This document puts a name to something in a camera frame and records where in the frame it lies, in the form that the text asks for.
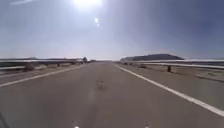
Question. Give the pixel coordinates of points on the white painted edge line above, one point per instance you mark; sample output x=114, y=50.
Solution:
x=40, y=75

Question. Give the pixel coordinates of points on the dry dirt verge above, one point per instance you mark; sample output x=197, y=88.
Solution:
x=200, y=73
x=30, y=67

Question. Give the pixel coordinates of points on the metal guardrail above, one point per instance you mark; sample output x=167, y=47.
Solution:
x=40, y=61
x=186, y=64

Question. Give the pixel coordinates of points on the grey asphalt road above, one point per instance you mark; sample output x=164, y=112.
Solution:
x=100, y=100

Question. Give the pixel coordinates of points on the dark distant hill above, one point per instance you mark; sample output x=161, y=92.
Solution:
x=156, y=57

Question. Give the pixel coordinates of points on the white painted lane line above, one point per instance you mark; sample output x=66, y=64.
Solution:
x=173, y=91

